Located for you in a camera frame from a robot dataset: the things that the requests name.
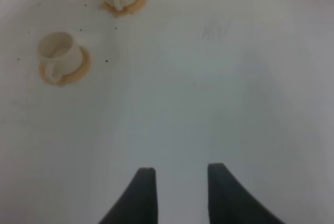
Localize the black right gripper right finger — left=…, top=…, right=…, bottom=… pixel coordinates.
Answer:
left=207, top=163, right=282, bottom=224

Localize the orange cup coaster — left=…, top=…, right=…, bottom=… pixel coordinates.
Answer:
left=39, top=46, right=91, bottom=86
left=99, top=0, right=147, bottom=18

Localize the near white teacup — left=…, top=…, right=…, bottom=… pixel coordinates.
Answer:
left=38, top=32, right=83, bottom=84

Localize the near orange cup coaster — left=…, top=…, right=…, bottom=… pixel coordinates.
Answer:
left=39, top=46, right=91, bottom=86

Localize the far orange cup coaster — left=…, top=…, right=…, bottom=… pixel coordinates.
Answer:
left=99, top=0, right=147, bottom=18

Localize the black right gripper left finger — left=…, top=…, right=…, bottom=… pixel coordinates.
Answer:
left=100, top=168, right=158, bottom=224

